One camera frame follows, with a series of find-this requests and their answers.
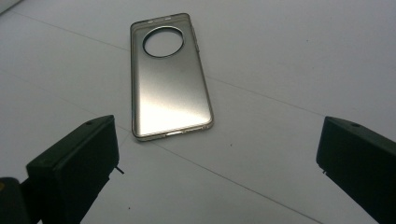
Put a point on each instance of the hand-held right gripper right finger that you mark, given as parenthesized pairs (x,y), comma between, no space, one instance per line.
(361,161)

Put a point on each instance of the grey translucent phone case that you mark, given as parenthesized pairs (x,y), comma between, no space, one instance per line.
(171,93)

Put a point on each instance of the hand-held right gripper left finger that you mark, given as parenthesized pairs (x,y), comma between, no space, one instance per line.
(71,174)

